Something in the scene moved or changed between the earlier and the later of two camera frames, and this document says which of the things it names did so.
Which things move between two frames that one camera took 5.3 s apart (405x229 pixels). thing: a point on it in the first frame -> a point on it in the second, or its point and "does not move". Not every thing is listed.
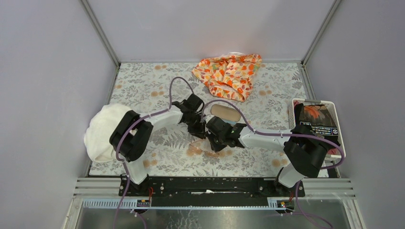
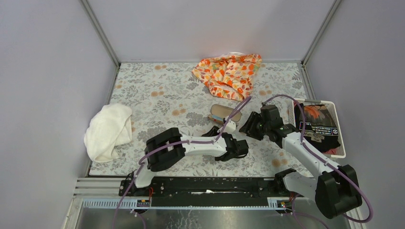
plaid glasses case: [225, 112] does not move
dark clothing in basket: [320, 120] does not move
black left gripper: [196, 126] -> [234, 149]
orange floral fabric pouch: [229, 76] does not move
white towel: [102, 124] does not move
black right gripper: [215, 148] -> [248, 128]
